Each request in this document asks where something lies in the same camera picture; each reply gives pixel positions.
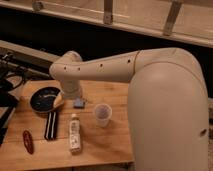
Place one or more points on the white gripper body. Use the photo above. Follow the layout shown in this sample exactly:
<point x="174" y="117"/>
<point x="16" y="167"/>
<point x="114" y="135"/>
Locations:
<point x="61" y="97"/>

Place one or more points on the white labelled plastic bottle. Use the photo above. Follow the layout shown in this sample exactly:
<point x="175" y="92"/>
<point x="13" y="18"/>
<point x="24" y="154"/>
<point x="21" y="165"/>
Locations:
<point x="74" y="134"/>

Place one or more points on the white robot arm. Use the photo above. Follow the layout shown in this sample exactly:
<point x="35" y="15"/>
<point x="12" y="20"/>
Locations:
<point x="168" y="110"/>

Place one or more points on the black frying pan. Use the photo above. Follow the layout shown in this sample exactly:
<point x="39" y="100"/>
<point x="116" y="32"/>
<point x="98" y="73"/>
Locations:
<point x="42" y="103"/>

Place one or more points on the blue sponge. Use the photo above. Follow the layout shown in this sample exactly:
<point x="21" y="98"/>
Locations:
<point x="79" y="103"/>

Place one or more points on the clear plastic cup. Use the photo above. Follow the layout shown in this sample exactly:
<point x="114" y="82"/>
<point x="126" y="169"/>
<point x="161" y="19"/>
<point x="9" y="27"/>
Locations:
<point x="102" y="113"/>

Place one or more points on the black equipment with cables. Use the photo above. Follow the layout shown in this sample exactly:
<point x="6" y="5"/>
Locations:
<point x="8" y="83"/>

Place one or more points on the metal window frame rail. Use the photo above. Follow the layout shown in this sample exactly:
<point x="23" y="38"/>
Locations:
<point x="189" y="21"/>

